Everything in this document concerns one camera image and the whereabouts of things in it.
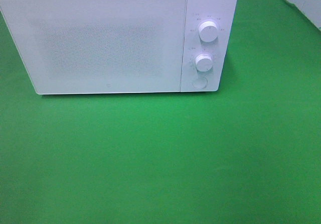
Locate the white door release button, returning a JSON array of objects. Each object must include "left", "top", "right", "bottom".
[{"left": 192, "top": 77, "right": 208, "bottom": 89}]

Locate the white timer knob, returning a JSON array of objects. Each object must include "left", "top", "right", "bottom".
[{"left": 195, "top": 53, "right": 213, "bottom": 72}]

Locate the white microwave door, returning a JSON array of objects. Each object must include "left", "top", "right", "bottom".
[{"left": 1, "top": 0, "right": 186, "bottom": 94}]

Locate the white upper power knob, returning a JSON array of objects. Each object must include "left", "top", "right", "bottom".
[{"left": 198, "top": 20, "right": 219, "bottom": 43}]

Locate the green table cloth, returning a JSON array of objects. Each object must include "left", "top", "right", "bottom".
[{"left": 1, "top": 0, "right": 320, "bottom": 223}]

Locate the white microwave oven body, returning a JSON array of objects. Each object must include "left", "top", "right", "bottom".
[{"left": 1, "top": 0, "right": 238, "bottom": 93}]

